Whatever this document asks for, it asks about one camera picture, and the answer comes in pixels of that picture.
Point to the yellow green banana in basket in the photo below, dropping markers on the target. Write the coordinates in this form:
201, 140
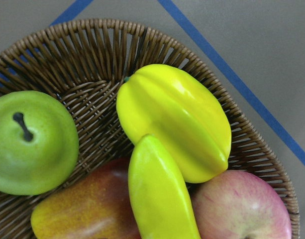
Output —
158, 194

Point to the woven wicker basket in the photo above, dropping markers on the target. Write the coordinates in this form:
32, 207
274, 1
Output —
82, 63

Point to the yellow starfruit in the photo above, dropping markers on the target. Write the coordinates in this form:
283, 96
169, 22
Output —
182, 113

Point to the red yellow mango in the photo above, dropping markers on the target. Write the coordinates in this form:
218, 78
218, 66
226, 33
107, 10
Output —
96, 207

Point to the pink apple upper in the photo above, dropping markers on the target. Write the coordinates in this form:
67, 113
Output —
240, 205

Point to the green apple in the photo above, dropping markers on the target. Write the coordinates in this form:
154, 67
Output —
39, 144

